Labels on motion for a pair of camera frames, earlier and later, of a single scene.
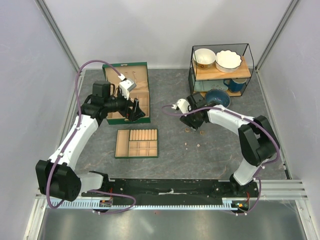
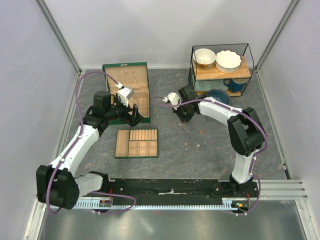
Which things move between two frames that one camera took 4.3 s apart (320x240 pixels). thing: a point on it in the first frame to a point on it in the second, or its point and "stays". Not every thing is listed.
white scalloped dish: x=227 y=61 stays
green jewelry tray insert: x=137 y=143 stays
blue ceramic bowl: x=219 y=95 stays
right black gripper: x=186 y=119 to x=183 y=118
